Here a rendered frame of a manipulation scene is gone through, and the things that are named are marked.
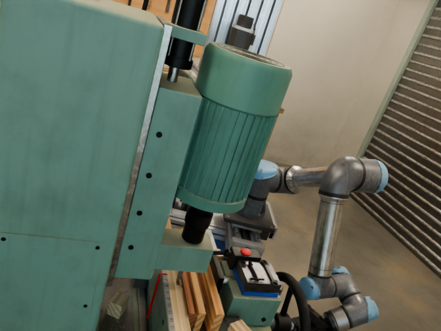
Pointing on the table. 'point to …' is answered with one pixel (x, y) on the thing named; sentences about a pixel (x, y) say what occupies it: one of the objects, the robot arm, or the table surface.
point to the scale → (168, 301)
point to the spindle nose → (195, 224)
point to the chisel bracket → (183, 253)
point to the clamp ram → (218, 273)
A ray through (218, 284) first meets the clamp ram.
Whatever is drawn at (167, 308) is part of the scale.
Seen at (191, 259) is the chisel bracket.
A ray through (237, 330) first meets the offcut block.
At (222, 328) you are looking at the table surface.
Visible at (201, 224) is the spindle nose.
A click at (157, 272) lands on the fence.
